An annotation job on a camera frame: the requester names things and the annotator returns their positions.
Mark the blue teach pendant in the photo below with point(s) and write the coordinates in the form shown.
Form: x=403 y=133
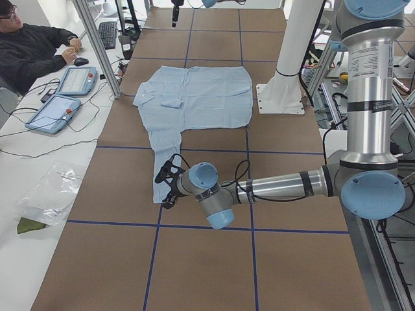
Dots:
x=54 y=114
x=77 y=81

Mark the clear plastic bag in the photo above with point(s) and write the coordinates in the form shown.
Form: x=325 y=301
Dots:
x=50 y=200

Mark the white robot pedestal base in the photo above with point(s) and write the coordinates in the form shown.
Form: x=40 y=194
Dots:
x=282 y=94

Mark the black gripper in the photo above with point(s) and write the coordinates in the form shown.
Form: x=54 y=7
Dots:
x=175 y=11
x=172 y=191

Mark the light blue button shirt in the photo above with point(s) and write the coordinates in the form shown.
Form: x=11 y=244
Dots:
x=175 y=99

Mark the olive green cloth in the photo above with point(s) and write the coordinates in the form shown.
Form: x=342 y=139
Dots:
x=26 y=225

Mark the black keyboard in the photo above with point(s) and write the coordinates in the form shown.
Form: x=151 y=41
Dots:
x=108 y=34

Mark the aluminium frame post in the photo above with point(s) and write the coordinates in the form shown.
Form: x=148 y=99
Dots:
x=84 y=14

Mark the person in black sweater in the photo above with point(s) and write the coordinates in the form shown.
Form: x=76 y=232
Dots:
x=29 y=52

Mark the upper blue teach pendant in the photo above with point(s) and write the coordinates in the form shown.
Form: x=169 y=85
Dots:
x=77 y=81

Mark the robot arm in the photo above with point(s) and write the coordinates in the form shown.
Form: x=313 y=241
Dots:
x=206 y=4

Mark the black computer mouse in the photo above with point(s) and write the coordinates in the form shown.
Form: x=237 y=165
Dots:
x=80 y=61

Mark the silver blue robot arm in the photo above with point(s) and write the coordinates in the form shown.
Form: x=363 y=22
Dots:
x=364 y=175

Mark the black phone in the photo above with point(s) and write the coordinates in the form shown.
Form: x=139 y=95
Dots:
x=47 y=96

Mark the lower blue teach pendant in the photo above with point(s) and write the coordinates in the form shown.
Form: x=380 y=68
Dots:
x=54 y=114

